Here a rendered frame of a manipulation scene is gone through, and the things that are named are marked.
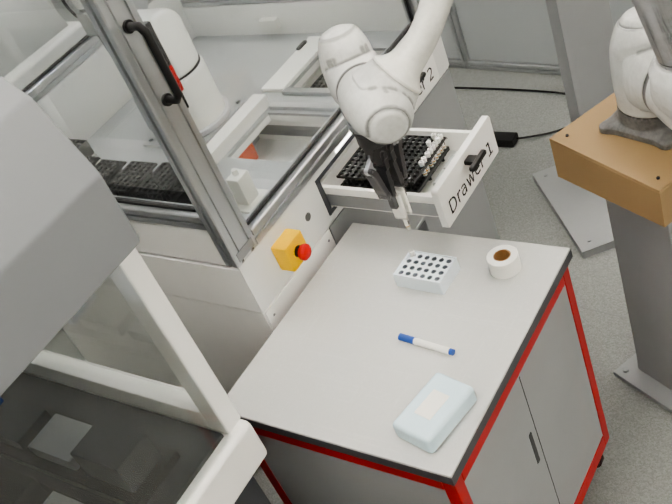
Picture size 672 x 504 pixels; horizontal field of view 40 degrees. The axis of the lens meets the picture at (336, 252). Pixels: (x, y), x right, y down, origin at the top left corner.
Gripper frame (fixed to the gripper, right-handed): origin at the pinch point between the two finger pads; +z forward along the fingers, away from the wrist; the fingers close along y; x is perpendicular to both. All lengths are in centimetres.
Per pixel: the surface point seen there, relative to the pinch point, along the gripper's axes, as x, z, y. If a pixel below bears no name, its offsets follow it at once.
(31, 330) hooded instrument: -5, -40, 77
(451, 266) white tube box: 5.5, 20.0, -2.8
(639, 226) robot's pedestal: 32, 37, -41
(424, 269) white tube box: -0.4, 20.1, -0.6
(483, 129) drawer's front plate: -0.1, 7.9, -36.7
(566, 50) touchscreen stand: -17, 36, -115
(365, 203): -21.9, 13.9, -12.7
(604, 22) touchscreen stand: -7, 32, -124
